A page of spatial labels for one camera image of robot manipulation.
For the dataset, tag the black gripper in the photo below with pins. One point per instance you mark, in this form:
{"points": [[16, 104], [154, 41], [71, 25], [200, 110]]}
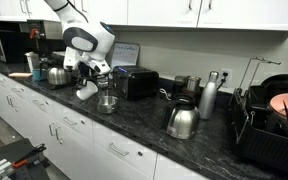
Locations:
{"points": [[87, 71]]}

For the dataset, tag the white ceramic mug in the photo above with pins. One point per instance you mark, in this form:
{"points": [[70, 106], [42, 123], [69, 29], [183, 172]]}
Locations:
{"points": [[85, 91]]}

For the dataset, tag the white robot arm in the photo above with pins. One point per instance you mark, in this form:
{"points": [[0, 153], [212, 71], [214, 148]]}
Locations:
{"points": [[84, 36]]}

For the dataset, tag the small silver pot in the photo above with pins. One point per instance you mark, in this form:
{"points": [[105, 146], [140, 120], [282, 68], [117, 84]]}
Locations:
{"points": [[107, 105]]}

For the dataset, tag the teal mug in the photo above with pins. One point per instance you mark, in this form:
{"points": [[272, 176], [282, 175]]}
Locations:
{"points": [[39, 75]]}

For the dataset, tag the small whiteboard with writing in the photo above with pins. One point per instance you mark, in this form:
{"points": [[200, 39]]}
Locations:
{"points": [[127, 55]]}

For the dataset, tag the black and silver toaster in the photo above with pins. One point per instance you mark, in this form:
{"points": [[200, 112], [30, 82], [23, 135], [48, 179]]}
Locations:
{"points": [[135, 83]]}

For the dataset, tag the white pitcher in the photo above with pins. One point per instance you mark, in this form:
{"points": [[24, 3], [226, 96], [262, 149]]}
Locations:
{"points": [[32, 61]]}

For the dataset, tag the white lower cabinets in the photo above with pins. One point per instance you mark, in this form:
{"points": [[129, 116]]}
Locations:
{"points": [[84, 143]]}

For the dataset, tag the white cabinets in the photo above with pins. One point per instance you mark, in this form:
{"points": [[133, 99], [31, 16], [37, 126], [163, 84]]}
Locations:
{"points": [[150, 11], [84, 143]]}

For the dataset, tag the black commercial coffee machine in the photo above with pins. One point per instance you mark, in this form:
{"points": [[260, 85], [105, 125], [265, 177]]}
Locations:
{"points": [[50, 30]]}

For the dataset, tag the tan wooden board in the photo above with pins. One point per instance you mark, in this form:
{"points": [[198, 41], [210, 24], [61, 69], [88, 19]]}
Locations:
{"points": [[20, 75]]}

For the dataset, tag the black microwave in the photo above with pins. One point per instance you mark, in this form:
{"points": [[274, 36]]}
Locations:
{"points": [[0, 45]]}

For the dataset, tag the white upper cabinets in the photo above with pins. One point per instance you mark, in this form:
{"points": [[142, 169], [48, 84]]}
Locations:
{"points": [[150, 11]]}

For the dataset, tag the black orange clamp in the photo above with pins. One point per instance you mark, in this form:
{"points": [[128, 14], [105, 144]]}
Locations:
{"points": [[29, 156]]}

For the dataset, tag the black coffee grinder steel cup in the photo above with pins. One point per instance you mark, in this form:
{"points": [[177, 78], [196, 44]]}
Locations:
{"points": [[190, 85]]}

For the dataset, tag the black robot cart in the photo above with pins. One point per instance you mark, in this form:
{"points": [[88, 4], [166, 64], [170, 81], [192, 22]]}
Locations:
{"points": [[4, 150]]}

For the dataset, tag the silver water bottle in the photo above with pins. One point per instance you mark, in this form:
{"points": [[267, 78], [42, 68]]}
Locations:
{"points": [[208, 100]]}

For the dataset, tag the black dish rack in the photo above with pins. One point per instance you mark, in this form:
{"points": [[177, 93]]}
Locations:
{"points": [[267, 153]]}

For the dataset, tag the black pan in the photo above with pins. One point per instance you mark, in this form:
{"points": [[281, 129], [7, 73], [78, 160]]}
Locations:
{"points": [[284, 83]]}

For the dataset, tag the pink bowl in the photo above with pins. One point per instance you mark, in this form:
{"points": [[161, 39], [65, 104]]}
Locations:
{"points": [[287, 103]]}

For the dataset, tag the white wall outlet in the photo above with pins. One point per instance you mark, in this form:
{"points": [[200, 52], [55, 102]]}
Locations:
{"points": [[226, 76]]}

